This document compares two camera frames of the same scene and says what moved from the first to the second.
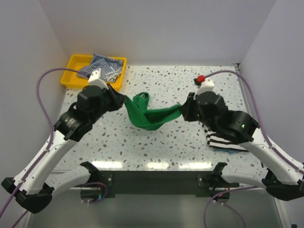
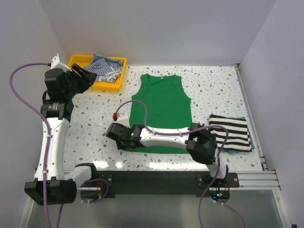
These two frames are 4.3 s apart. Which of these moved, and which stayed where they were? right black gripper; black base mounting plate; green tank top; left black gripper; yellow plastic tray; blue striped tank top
Moved: right black gripper; green tank top; left black gripper
Stayed: blue striped tank top; yellow plastic tray; black base mounting plate
